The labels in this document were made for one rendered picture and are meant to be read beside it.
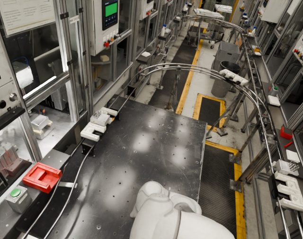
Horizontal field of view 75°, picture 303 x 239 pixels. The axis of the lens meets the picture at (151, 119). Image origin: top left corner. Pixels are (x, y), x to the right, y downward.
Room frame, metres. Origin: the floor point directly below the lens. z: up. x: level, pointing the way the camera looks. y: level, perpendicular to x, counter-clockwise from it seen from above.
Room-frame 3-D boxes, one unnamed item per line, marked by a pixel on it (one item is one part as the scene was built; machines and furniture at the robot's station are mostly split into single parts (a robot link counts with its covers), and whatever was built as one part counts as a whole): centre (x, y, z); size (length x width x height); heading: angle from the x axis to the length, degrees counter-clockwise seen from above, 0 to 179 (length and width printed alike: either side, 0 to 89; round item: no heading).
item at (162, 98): (5.43, -0.65, 0.01); 5.85 x 0.59 x 0.01; 170
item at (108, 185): (1.04, 0.04, 0.66); 1.50 x 1.06 x 0.04; 170
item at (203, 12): (6.33, -1.01, 0.48); 0.88 x 0.56 x 0.96; 98
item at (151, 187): (0.63, -0.09, 0.85); 0.18 x 0.16 x 0.22; 81
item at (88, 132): (1.18, 0.41, 0.84); 0.36 x 0.14 x 0.10; 170
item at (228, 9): (7.51, -1.62, 0.48); 0.84 x 0.58 x 0.97; 178
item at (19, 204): (0.42, 0.58, 0.97); 0.08 x 0.08 x 0.12; 80
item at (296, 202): (0.92, -1.07, 0.84); 0.37 x 0.14 x 0.10; 170
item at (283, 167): (1.04, -1.09, 0.92); 0.13 x 0.10 x 0.09; 80
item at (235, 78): (2.55, -0.98, 0.84); 0.37 x 0.14 x 0.10; 48
